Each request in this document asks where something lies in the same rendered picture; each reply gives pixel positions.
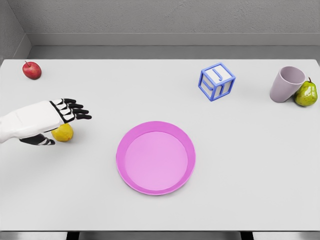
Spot yellow lemon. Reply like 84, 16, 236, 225
51, 123, 74, 143

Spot red apple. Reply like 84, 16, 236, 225
22, 60, 42, 81

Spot pink round plate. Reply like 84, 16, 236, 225
115, 120, 197, 196

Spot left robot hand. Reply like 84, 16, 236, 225
6, 98, 93, 146

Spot green pear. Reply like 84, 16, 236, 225
293, 76, 318, 108

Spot blue white letter block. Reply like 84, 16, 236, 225
198, 62, 237, 102

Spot lilac cup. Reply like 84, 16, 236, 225
269, 66, 307, 103

